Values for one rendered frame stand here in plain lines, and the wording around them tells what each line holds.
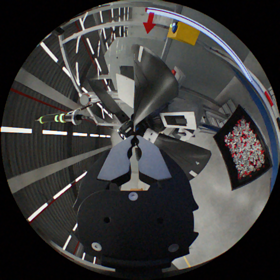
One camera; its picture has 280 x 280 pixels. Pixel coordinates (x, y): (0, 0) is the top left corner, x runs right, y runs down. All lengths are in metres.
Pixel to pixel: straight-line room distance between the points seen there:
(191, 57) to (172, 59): 0.20
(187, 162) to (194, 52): 0.96
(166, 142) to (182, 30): 0.48
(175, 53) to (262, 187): 1.56
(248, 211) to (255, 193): 0.22
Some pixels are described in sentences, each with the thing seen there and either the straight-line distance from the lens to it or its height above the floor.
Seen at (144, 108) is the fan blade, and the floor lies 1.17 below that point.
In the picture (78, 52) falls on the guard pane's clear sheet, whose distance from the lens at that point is 1.12.
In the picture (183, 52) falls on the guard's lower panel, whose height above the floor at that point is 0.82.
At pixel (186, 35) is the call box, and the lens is 0.44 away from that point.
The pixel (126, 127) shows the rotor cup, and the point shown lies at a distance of 0.36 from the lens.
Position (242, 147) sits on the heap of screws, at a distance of 0.35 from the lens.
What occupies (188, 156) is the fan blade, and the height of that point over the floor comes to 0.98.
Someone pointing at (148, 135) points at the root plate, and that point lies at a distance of 0.37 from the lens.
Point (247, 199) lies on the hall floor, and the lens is 1.31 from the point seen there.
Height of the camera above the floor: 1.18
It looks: 6 degrees down
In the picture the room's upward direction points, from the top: 86 degrees counter-clockwise
